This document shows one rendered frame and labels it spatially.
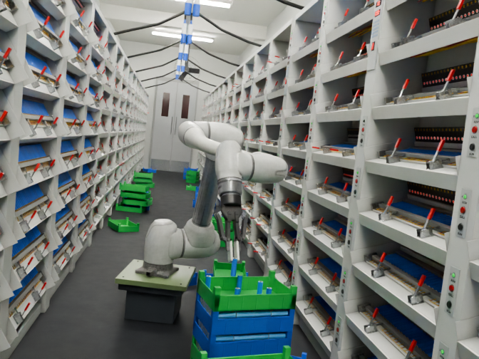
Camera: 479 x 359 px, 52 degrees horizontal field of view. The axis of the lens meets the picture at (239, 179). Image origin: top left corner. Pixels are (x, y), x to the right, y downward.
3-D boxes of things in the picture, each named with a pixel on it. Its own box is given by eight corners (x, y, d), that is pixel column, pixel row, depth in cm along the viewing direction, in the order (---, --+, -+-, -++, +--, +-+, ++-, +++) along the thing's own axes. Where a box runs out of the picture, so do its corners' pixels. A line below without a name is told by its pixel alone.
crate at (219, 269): (248, 302, 290) (250, 291, 287) (214, 300, 287) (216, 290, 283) (243, 270, 317) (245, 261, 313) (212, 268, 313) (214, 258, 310)
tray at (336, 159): (356, 170, 195) (353, 147, 194) (313, 160, 255) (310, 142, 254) (403, 161, 198) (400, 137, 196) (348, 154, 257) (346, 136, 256)
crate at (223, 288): (213, 312, 158) (215, 288, 157) (196, 291, 176) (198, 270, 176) (295, 309, 169) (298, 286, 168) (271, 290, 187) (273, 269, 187)
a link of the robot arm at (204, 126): (184, 122, 220) (212, 125, 225) (174, 115, 236) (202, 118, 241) (180, 150, 223) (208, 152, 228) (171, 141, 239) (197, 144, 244)
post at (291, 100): (265, 283, 331) (296, 14, 316) (263, 279, 340) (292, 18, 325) (294, 285, 334) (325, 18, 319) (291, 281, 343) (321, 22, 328)
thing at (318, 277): (338, 315, 200) (333, 283, 199) (299, 273, 260) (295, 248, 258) (385, 305, 203) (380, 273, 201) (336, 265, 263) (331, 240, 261)
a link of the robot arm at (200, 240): (173, 247, 268) (210, 247, 276) (179, 264, 254) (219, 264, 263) (201, 115, 237) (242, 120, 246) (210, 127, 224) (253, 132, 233)
